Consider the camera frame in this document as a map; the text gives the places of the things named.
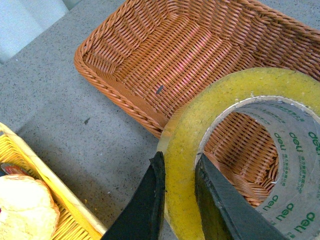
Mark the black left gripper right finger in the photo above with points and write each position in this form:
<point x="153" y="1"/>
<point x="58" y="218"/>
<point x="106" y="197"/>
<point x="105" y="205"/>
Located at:
<point x="225" y="214"/>

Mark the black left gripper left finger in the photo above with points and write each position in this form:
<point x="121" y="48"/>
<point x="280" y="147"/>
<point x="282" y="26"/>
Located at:
<point x="142" y="218"/>

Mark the yellow packing tape roll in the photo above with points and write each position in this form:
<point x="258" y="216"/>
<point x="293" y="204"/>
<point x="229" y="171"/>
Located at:
<point x="260" y="128"/>

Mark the yellow woven basket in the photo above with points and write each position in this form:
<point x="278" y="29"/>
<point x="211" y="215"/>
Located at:
<point x="76" y="222"/>

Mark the brown wicker basket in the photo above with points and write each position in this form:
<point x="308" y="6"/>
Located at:
<point x="151" y="57"/>

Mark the toy bread bun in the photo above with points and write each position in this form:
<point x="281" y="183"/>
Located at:
<point x="27" y="209"/>

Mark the red snack packet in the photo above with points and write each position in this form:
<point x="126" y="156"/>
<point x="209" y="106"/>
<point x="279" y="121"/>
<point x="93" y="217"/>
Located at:
<point x="11" y="169"/>

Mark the grey curtain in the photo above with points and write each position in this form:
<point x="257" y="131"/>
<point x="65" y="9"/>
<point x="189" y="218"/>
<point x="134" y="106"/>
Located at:
<point x="21" y="21"/>

